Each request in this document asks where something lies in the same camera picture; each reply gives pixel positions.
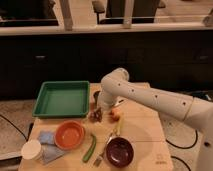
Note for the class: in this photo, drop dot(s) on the dark purple grape bunch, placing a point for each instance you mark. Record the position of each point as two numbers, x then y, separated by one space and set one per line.
96 115

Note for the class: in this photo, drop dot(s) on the yellow corn cob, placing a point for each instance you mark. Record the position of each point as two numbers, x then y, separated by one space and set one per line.
117 129

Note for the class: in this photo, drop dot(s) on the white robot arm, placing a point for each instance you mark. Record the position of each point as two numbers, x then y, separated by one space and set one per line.
192 111

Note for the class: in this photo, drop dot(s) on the red orange bowl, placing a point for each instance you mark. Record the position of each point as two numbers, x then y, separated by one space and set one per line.
69 135

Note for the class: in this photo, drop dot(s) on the green chili pepper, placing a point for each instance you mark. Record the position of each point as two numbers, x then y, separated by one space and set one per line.
91 149

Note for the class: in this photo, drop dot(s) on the white round container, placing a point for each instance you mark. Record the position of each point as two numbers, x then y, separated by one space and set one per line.
32 150

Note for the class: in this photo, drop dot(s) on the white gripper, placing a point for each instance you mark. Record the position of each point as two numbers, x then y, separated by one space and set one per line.
106 100

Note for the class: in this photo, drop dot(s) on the green plastic tray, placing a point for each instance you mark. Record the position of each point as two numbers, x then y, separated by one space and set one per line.
62 99

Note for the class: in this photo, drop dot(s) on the metal fork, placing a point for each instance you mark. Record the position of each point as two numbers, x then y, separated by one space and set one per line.
100 157

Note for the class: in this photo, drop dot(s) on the blue cloth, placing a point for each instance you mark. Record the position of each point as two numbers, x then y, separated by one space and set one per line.
51 151

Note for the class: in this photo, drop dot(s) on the metal cup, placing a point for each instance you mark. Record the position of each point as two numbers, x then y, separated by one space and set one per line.
95 95

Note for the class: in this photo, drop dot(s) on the dark maroon bowl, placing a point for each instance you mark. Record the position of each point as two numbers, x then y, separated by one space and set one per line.
119 152

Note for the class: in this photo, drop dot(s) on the orange fruit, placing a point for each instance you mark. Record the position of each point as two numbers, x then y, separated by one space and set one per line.
115 114

